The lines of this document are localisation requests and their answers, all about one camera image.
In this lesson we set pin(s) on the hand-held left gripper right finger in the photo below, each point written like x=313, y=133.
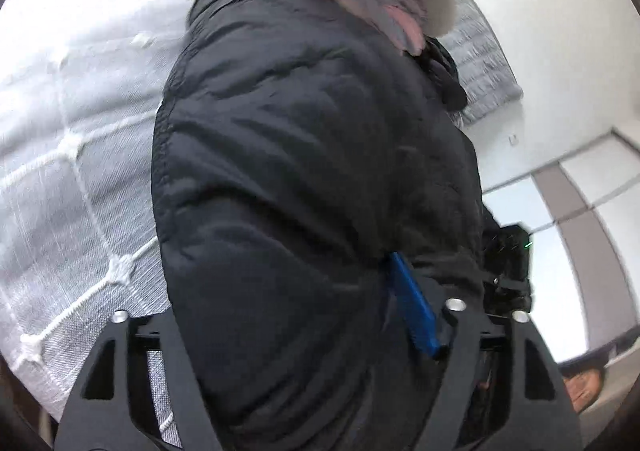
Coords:
x=411, y=306

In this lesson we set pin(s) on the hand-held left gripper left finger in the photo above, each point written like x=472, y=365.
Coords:
x=167, y=348

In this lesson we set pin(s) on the black fur-trimmed puffer jacket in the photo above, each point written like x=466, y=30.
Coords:
x=300, y=171

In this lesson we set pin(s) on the white and brown wardrobe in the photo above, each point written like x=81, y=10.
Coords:
x=580, y=231

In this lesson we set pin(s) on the grey textured pillow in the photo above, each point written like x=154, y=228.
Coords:
x=482, y=61

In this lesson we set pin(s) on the white lattice bed cover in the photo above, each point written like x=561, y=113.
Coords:
x=85, y=141

